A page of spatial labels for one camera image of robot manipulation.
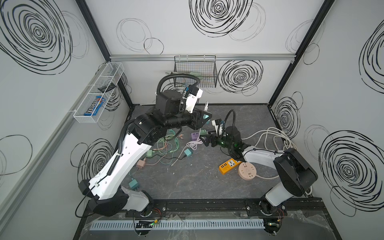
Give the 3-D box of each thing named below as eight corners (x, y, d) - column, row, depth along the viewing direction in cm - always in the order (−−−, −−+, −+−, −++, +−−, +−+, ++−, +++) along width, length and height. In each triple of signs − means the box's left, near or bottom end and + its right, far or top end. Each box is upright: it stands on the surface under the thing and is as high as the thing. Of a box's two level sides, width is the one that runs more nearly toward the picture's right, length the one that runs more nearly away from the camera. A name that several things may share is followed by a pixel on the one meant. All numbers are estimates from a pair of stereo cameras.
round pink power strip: (239, 180, 85) (240, 178, 82) (236, 164, 91) (237, 162, 88) (256, 180, 85) (258, 178, 82) (252, 164, 91) (253, 162, 88)
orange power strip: (221, 175, 87) (222, 173, 84) (217, 167, 89) (217, 166, 87) (240, 164, 91) (241, 162, 88) (235, 157, 93) (236, 155, 91)
